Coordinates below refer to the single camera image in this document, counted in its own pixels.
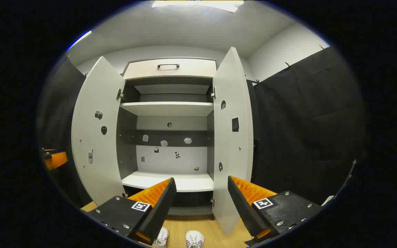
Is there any white canvas shoe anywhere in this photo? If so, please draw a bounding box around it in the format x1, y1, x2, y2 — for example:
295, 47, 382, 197
152, 227, 170, 248
185, 230, 205, 248

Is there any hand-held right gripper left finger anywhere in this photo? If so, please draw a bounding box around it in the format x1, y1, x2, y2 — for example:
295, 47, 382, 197
86, 177, 177, 246

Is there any white shoe cabinet door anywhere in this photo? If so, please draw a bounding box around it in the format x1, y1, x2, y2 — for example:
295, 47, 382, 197
212, 46, 254, 236
71, 56, 126, 207

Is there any ceiling light panel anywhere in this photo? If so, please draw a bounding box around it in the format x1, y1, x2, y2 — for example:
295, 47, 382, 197
66, 30, 92, 52
151, 0, 245, 13

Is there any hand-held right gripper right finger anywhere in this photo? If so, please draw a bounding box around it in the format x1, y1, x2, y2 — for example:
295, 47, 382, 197
227, 176, 323, 246

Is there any cabinet drawer with black handle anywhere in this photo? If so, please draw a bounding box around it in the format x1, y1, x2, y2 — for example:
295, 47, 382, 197
123, 59, 217, 80

